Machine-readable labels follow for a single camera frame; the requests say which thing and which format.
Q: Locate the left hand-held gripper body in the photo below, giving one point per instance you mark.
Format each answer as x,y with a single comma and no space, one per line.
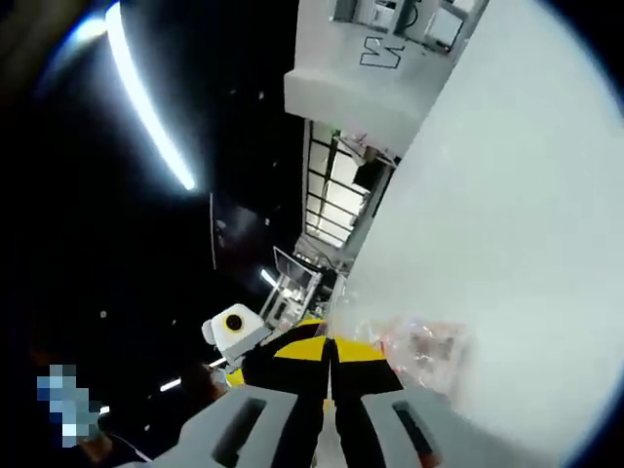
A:
244,336

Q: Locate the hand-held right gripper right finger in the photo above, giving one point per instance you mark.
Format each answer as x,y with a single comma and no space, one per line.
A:
370,429

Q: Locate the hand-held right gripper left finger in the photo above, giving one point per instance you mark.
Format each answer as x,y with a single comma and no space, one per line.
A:
234,429

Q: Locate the clear resealable bag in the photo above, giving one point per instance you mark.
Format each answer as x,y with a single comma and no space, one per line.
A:
429,351

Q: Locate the computer monitor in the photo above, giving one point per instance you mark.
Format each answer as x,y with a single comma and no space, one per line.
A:
297,273

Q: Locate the glass window partition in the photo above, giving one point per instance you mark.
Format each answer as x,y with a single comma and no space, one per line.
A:
336,195

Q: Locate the black screen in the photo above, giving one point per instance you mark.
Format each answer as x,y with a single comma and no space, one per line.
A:
368,173

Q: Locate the long ceiling light strip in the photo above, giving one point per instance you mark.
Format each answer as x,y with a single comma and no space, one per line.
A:
146,112

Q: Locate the grey shelf unit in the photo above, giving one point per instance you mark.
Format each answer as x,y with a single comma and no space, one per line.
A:
439,27

